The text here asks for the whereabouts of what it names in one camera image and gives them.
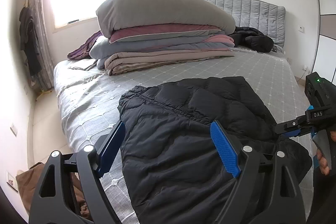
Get brown cloth beside bed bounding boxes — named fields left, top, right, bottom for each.
left=16, top=162, right=92, bottom=221

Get pink folded cloth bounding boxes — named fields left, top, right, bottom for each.
left=203, top=34, right=235, bottom=46

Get black sleeved right forearm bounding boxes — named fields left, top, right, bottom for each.
left=307, top=168, right=336, bottom=224

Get dark clothes hanging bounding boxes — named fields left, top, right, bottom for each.
left=19, top=7, right=42, bottom=76

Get grey quilted headboard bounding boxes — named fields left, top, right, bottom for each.
left=205, top=0, right=286, bottom=47

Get maroon folded blanket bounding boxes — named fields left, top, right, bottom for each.
left=109, top=24, right=222, bottom=43

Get person's right hand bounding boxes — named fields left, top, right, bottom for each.
left=316, top=130, right=336, bottom=176

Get grey pillow on stack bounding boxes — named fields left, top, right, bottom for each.
left=96, top=0, right=236, bottom=38

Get black puffer jacket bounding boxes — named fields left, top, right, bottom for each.
left=118, top=77, right=312, bottom=223

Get blue-grey folded blanket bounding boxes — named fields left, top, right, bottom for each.
left=89, top=35, right=233, bottom=69

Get beige folded blanket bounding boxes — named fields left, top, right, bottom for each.
left=104, top=48, right=235, bottom=75

